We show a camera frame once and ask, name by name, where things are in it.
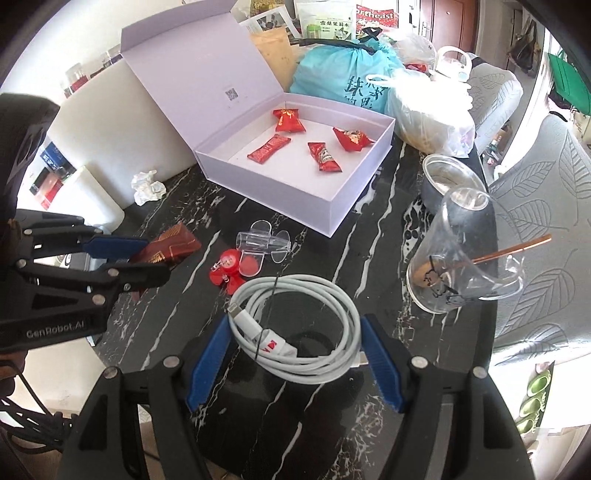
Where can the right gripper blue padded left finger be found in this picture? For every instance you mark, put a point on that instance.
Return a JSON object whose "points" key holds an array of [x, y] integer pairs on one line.
{"points": [[105, 441]]}

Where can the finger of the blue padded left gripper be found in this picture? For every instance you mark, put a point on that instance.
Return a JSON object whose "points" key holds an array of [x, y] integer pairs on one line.
{"points": [[115, 246]]}

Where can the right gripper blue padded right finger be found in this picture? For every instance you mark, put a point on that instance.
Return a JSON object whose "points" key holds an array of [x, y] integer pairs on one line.
{"points": [[484, 441]]}

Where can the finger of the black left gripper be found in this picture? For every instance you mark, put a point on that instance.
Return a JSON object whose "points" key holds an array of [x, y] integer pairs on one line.
{"points": [[129, 279]]}

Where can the dark maroon snack packet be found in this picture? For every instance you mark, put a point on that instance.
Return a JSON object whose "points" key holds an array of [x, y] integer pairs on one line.
{"points": [[170, 248]]}

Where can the red toy propeller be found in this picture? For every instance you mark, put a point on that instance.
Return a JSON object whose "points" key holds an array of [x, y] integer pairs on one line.
{"points": [[233, 268]]}

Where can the clear plastic toy airplane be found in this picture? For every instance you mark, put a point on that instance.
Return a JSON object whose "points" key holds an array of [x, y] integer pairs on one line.
{"points": [[259, 242]]}

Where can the red stick packet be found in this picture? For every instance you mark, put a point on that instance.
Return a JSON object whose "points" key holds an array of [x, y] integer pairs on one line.
{"points": [[263, 153]]}

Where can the red gold candy packet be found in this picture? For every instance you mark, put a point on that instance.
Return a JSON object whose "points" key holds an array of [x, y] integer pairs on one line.
{"points": [[288, 120]]}

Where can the red twisted candy packet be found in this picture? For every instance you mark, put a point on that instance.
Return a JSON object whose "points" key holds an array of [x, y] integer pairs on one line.
{"points": [[325, 160]]}

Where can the red cartoon candy packet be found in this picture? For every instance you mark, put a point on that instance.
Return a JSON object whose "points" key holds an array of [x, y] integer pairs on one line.
{"points": [[352, 140]]}

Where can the crumpled white tissue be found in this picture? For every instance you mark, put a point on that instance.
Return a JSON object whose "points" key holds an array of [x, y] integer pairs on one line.
{"points": [[147, 188]]}

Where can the large white flat box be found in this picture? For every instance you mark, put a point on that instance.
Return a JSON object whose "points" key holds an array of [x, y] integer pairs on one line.
{"points": [[113, 128]]}

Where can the clear glass mug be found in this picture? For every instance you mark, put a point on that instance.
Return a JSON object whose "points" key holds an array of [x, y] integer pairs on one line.
{"points": [[443, 275]]}

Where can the copper stirring stick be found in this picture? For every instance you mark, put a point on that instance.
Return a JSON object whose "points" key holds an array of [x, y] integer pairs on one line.
{"points": [[520, 248]]}

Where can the open lavender gift box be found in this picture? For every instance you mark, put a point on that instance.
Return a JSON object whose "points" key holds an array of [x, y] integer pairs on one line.
{"points": [[209, 80]]}

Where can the stainless steel strainer bowl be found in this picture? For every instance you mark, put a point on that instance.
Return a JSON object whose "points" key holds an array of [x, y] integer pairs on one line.
{"points": [[441, 174]]}

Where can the grey leaf pattern chair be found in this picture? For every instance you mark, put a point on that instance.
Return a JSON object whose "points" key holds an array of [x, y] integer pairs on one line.
{"points": [[548, 193]]}

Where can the brown paper envelope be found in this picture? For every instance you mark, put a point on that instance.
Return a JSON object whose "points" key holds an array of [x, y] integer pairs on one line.
{"points": [[275, 48]]}

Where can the teal plastic bag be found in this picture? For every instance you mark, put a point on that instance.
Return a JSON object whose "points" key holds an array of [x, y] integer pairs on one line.
{"points": [[340, 74]]}

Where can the black white printed leaflet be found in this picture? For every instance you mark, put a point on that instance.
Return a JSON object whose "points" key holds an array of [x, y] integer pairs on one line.
{"points": [[278, 17]]}

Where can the white plastic bag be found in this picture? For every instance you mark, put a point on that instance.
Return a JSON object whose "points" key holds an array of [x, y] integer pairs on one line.
{"points": [[432, 115]]}

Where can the green white tea pouch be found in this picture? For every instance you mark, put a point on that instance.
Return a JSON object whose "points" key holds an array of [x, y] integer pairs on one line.
{"points": [[329, 20]]}

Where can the black long clip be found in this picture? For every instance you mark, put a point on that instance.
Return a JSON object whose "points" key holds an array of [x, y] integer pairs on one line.
{"points": [[368, 33]]}

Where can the red Northeast shopping bag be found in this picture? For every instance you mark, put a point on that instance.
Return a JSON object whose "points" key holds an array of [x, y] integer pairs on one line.
{"points": [[380, 14]]}

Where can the clear crinkled plastic bag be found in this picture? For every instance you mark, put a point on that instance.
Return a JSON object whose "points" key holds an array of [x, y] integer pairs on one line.
{"points": [[415, 49]]}

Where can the green tote bag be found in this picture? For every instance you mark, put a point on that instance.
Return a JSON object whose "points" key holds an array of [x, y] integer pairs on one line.
{"points": [[569, 91]]}

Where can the white electric kettle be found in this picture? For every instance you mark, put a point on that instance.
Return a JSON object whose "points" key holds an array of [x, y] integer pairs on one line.
{"points": [[453, 63]]}

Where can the brown wooden door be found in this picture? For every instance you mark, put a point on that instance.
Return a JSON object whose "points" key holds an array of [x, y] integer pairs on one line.
{"points": [[449, 22]]}

